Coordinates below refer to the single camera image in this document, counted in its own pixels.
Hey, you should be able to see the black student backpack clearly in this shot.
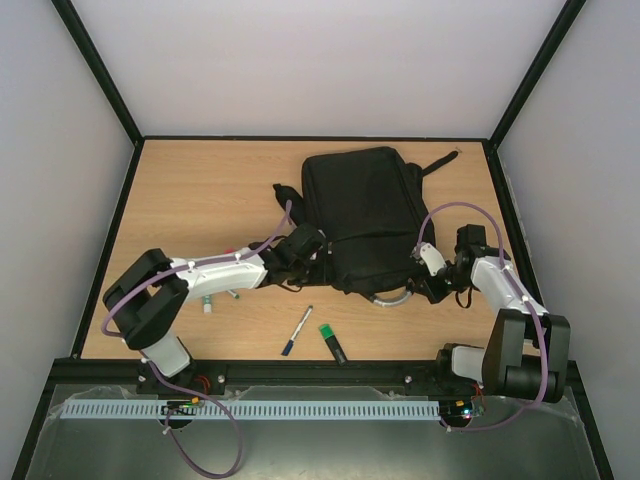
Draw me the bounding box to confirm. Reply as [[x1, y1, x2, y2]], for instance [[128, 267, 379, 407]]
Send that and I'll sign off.
[[273, 146, 458, 300]]

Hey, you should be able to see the green black highlighter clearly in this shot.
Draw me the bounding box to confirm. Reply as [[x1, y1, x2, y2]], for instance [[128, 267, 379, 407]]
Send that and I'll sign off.
[[319, 324, 348, 366]]

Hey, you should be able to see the blue capped white marker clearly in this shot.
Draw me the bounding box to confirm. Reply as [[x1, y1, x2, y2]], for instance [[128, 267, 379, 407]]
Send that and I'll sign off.
[[281, 305, 313, 357]]

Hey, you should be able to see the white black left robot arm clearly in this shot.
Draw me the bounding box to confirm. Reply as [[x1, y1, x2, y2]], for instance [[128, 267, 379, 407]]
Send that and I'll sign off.
[[103, 223, 328, 379]]

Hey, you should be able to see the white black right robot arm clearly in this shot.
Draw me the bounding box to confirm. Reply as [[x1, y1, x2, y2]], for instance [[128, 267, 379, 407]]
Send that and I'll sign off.
[[414, 224, 571, 403]]

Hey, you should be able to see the white green glue stick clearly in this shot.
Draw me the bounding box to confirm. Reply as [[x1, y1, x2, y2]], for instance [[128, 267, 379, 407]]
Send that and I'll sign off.
[[202, 295, 212, 314]]

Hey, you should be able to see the black aluminium frame rail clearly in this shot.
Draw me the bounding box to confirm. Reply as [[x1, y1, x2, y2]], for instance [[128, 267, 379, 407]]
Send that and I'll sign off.
[[46, 358, 475, 398]]

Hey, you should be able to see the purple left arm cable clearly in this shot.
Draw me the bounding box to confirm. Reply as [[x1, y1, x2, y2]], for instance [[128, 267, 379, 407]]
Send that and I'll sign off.
[[101, 199, 296, 476]]

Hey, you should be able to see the light blue slotted cable duct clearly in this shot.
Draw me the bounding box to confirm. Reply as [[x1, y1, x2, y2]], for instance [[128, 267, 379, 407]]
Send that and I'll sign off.
[[60, 399, 440, 421]]

